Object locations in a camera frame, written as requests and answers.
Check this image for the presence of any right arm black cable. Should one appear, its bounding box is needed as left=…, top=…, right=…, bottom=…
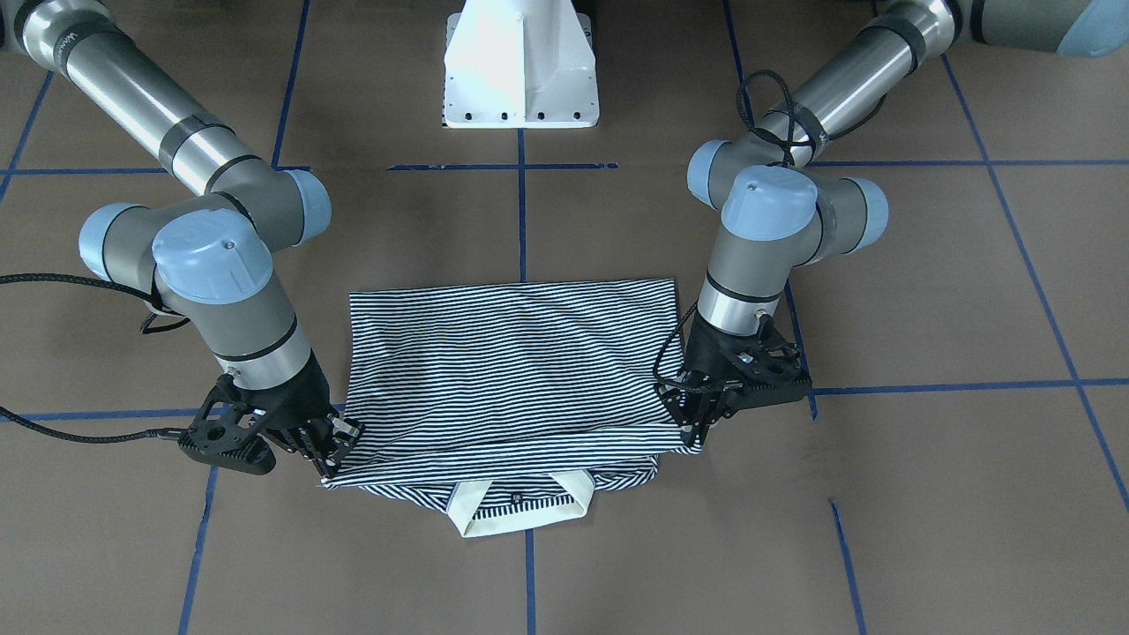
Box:
left=0, top=272, right=230, bottom=445

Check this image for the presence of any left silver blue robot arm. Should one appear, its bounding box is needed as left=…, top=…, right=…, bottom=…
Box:
left=654, top=1, right=1126, bottom=450

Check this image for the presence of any blue white striped polo shirt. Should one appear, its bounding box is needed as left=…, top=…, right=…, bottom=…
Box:
left=322, top=279, right=702, bottom=538

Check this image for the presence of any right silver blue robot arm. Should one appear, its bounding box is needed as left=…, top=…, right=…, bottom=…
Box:
left=3, top=1, right=364, bottom=482

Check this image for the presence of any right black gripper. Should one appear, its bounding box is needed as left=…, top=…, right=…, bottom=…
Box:
left=215, top=364, right=364, bottom=479

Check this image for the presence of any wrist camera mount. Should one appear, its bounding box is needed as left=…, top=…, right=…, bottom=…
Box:
left=176, top=385, right=277, bottom=475
left=725, top=340, right=811, bottom=411

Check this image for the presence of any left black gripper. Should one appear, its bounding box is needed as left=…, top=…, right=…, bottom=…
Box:
left=654, top=315, right=786, bottom=449

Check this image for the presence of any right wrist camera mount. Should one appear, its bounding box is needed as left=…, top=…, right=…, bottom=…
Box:
left=176, top=385, right=277, bottom=475

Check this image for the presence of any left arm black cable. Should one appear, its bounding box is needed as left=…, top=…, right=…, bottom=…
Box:
left=653, top=69, right=883, bottom=389

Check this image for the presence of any brown table cover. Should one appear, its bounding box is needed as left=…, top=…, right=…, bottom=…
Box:
left=1, top=1, right=1128, bottom=634

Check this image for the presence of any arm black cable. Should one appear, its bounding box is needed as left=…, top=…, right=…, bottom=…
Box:
left=0, top=272, right=230, bottom=445
left=653, top=69, right=883, bottom=389

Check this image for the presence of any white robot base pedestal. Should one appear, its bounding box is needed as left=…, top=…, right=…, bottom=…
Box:
left=441, top=1, right=601, bottom=129

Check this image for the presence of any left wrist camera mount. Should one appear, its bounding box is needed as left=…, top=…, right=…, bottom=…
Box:
left=725, top=340, right=811, bottom=411

